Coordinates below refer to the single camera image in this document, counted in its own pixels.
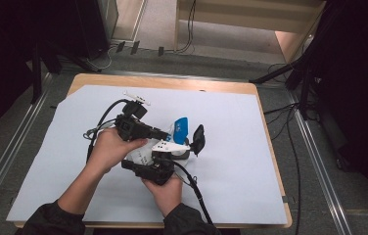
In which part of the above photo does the white and blue powder bag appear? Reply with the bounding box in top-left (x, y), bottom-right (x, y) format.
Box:
top-left (124, 117), bottom-right (190, 168)

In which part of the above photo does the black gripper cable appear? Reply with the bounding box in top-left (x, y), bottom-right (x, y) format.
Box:
top-left (171, 161), bottom-right (214, 226)
top-left (85, 98), bottom-right (131, 165)

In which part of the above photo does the wooden shelf unit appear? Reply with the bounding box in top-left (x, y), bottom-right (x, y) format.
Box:
top-left (173, 0), bottom-right (327, 64)

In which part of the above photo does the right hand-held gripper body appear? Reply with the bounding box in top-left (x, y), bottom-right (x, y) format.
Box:
top-left (139, 139), bottom-right (191, 186)

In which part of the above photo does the white floor cable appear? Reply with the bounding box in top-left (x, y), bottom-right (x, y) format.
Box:
top-left (85, 44), bottom-right (118, 71)

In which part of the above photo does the person's left hand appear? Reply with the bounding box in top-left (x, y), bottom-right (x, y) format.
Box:
top-left (87, 127), bottom-right (149, 174)

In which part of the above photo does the black upright stand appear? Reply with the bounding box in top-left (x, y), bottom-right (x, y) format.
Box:
top-left (30, 40), bottom-right (43, 105)

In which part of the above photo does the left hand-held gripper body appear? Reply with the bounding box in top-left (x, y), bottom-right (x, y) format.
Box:
top-left (115, 91), bottom-right (152, 142)

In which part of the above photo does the white paper sheet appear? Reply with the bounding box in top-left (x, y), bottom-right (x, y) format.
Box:
top-left (6, 84), bottom-right (288, 225)

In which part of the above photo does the black tripod stand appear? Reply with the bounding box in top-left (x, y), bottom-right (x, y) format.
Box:
top-left (249, 48), bottom-right (323, 120)

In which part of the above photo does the person's right hand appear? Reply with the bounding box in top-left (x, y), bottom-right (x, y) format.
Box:
top-left (142, 174), bottom-right (184, 218)

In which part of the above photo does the black floor cable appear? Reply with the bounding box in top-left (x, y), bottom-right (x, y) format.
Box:
top-left (263, 102), bottom-right (307, 235)

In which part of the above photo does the glass jar with black lid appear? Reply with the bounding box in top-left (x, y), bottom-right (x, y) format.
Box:
top-left (171, 124), bottom-right (206, 161)

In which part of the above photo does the black curtain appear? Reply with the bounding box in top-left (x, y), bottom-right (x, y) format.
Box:
top-left (0, 0), bottom-right (110, 145)
top-left (302, 0), bottom-right (368, 216)

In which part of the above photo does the black hanging cable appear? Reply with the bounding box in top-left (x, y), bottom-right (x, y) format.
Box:
top-left (175, 0), bottom-right (197, 54)

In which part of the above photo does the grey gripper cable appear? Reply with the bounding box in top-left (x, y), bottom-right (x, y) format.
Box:
top-left (83, 118), bottom-right (117, 140)

